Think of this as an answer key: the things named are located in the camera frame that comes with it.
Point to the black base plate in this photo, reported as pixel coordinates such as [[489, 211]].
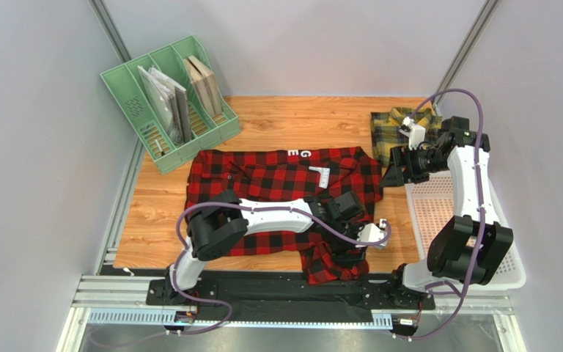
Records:
[[286, 297]]

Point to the white plastic basket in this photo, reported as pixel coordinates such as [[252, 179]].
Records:
[[430, 207]]

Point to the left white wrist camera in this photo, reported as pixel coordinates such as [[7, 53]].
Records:
[[375, 235]]

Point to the grey spiral notebooks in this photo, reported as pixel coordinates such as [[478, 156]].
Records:
[[169, 101]]

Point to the green file organizer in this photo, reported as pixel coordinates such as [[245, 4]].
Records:
[[126, 86]]

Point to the red black plaid shirt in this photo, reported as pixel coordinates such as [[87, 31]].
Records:
[[286, 175]]

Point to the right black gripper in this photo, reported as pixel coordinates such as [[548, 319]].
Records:
[[403, 166]]

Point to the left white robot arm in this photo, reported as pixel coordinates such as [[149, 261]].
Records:
[[216, 226]]

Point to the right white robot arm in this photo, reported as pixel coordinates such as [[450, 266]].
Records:
[[472, 244]]

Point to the aluminium frame rail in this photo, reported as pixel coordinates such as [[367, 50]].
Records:
[[467, 325]]

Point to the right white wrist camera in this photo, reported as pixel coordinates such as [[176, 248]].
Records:
[[414, 132]]

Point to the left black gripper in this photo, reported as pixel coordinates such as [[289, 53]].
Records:
[[341, 254]]

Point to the brown books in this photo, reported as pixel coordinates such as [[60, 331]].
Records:
[[205, 85]]

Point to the yellow plaid folded shirt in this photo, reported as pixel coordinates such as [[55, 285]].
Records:
[[385, 129]]

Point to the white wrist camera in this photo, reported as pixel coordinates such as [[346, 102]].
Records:
[[414, 132], [375, 235]]

